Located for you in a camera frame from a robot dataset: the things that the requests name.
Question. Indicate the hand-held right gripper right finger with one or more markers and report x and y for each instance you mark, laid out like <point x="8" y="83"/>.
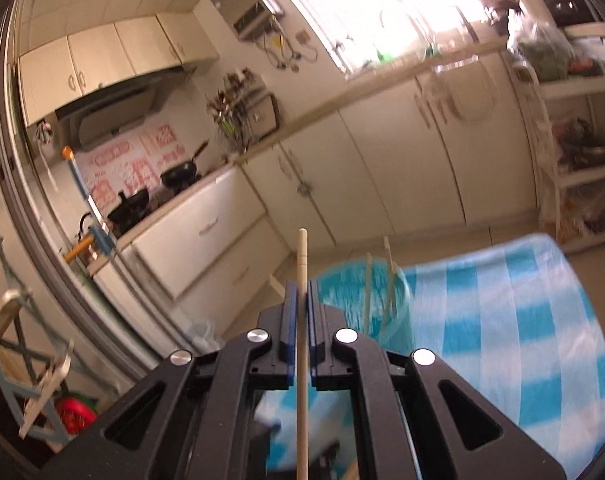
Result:
<point x="313" y="320"/>

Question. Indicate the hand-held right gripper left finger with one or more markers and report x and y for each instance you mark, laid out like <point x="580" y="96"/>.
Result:
<point x="292" y="320"/>

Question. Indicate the turquoise plastic basket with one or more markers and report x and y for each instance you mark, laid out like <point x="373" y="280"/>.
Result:
<point x="347" y="300"/>

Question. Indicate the pale wooden chopstick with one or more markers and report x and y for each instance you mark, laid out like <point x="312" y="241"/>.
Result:
<point x="302" y="260"/>

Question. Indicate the bundle of wooden chopsticks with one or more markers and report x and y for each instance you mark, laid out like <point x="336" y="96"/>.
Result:
<point x="368" y="285"/>

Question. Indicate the blue checkered tablecloth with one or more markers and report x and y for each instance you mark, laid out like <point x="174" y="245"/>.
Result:
<point x="482" y="310"/>

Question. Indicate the white base cabinet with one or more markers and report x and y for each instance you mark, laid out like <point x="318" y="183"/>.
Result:
<point x="382" y="160"/>

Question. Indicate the black wok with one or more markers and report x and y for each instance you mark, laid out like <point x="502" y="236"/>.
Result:
<point x="180" y="175"/>

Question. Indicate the black cooking pot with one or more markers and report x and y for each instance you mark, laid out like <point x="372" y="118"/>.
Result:
<point x="130" y="210"/>

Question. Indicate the red round container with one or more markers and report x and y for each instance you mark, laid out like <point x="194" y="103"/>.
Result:
<point x="75" y="415"/>

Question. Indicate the range hood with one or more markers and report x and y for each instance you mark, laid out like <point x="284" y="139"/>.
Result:
<point x="112" y="115"/>

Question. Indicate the green bottle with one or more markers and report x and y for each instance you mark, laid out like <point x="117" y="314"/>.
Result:
<point x="382" y="55"/>

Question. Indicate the white folding table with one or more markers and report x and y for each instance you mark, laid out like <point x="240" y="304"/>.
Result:
<point x="12" y="310"/>

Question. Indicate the crumpled plastic bags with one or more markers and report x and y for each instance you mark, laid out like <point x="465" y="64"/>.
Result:
<point x="587" y="215"/>

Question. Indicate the pot with glass lid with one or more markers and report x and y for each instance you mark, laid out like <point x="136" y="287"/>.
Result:
<point x="589" y="152"/>

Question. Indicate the grey gas water heater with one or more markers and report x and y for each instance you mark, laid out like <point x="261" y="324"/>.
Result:
<point x="242" y="0"/>

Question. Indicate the white framed window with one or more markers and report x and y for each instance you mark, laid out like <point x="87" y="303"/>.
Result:
<point x="382" y="0"/>

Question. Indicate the white storage cart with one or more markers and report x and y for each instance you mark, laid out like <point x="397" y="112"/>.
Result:
<point x="577" y="90"/>

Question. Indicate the plastic bag of vegetables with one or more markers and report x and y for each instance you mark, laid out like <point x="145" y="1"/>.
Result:
<point x="542" y="55"/>

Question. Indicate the red wall stickers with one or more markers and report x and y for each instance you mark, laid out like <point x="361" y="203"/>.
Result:
<point x="137" y="170"/>

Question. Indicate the wall rack with utensils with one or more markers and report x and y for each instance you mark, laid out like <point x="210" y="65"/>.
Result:
<point x="227" y="110"/>

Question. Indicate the wall socket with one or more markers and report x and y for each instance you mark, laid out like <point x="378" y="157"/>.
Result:
<point x="303" y="37"/>

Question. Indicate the white wall cabinet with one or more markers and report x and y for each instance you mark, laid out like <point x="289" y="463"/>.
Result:
<point x="97" y="60"/>

